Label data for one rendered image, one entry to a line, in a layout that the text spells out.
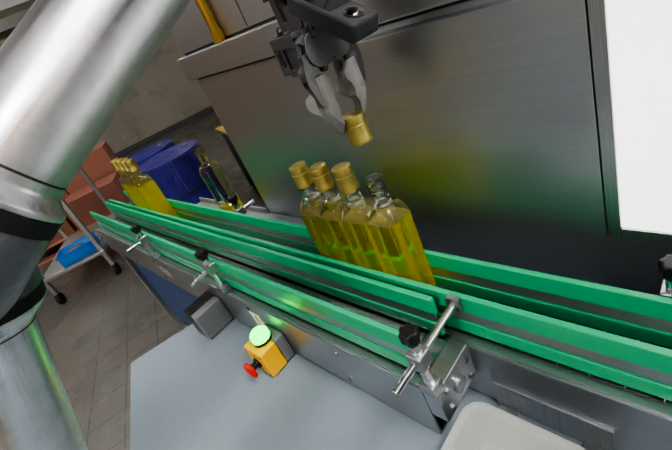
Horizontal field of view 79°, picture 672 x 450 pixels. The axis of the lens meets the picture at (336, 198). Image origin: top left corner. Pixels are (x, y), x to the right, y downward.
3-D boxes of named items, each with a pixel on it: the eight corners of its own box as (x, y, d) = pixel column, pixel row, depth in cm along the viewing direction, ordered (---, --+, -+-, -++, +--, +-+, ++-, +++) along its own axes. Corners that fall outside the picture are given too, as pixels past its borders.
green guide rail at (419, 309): (446, 331, 65) (433, 296, 62) (443, 336, 65) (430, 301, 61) (116, 215, 191) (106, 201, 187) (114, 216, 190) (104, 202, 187)
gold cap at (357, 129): (378, 135, 59) (368, 108, 57) (361, 147, 58) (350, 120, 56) (362, 134, 62) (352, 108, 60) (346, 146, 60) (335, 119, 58)
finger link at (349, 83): (355, 109, 65) (327, 57, 60) (380, 108, 60) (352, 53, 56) (342, 121, 64) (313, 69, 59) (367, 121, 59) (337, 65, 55)
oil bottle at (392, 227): (440, 289, 74) (406, 193, 65) (424, 311, 71) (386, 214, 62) (414, 282, 78) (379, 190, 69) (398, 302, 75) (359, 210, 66)
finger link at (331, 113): (325, 132, 62) (308, 72, 59) (349, 134, 58) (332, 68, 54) (309, 139, 61) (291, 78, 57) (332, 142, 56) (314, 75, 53)
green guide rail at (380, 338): (423, 368, 61) (407, 332, 58) (419, 373, 61) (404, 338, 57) (101, 224, 187) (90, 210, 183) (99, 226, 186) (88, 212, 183)
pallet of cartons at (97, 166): (45, 242, 527) (-1, 191, 491) (144, 189, 562) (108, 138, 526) (28, 275, 442) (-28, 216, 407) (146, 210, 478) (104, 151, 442)
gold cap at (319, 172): (339, 182, 72) (330, 161, 70) (326, 193, 70) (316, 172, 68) (326, 181, 75) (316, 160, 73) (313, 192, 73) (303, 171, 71)
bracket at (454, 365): (480, 373, 65) (470, 344, 62) (452, 425, 60) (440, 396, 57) (460, 365, 67) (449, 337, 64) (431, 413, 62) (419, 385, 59)
